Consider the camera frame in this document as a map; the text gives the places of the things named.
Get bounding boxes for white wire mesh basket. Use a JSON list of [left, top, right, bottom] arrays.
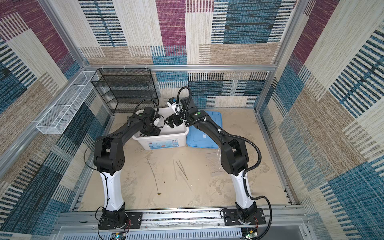
[[36, 71, 95, 135]]

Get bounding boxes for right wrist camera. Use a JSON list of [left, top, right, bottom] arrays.
[[167, 97, 183, 115]]

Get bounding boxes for aluminium mounting rail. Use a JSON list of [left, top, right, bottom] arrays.
[[52, 205, 309, 234]]

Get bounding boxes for blue plastic lid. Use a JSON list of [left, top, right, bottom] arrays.
[[186, 110, 223, 149]]

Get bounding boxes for black wire mesh shelf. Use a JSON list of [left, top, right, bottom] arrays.
[[91, 68, 159, 114]]

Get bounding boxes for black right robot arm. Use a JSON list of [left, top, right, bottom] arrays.
[[166, 87, 262, 224]]

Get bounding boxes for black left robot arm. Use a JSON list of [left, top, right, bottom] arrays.
[[91, 99, 161, 229]]

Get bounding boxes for long metal spatula rod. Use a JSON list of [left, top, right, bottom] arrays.
[[146, 158, 161, 196]]

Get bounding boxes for metal tweezers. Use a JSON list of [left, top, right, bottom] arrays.
[[176, 160, 188, 180]]

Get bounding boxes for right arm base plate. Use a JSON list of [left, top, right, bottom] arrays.
[[220, 208, 267, 226]]

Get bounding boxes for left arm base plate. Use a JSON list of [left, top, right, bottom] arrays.
[[99, 211, 143, 231]]

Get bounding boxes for white plastic bin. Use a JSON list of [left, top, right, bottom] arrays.
[[132, 107, 189, 151]]

